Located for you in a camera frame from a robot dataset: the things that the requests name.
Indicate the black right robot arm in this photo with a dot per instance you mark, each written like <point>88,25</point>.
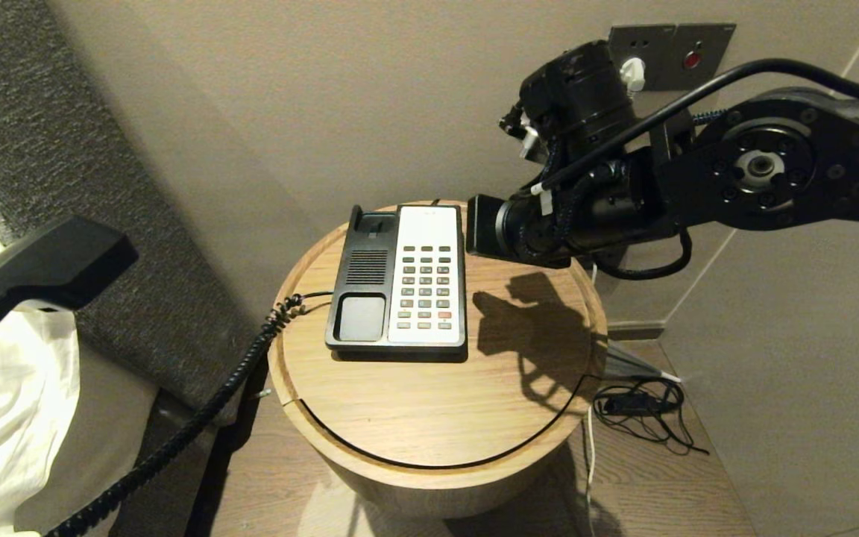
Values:
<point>772,164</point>

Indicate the black and white telephone base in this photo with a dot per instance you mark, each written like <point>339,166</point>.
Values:
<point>429,224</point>

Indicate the wooden skirting board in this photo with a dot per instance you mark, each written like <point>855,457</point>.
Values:
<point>634,332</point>

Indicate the white power plug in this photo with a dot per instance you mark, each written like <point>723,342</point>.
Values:
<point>632,71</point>

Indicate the dark grey red button plate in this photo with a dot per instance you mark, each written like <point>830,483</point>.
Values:
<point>713,71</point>

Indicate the transparent folded umbrella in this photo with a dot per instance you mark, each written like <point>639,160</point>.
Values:
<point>623,365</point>

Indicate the grey upholstered headboard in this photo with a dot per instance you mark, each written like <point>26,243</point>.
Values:
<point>64,149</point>

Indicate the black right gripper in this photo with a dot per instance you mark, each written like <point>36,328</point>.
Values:
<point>485,227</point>

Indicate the beige bed mattress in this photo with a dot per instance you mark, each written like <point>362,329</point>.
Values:
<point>101,432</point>

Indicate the white pillow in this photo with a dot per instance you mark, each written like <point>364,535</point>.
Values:
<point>12,447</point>

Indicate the black telephone handset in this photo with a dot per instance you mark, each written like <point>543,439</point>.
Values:
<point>49,261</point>

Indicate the round wooden side table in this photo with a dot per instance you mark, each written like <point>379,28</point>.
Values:
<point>429,418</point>

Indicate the dark grey bed base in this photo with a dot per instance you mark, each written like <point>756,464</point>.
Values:
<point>168,477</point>

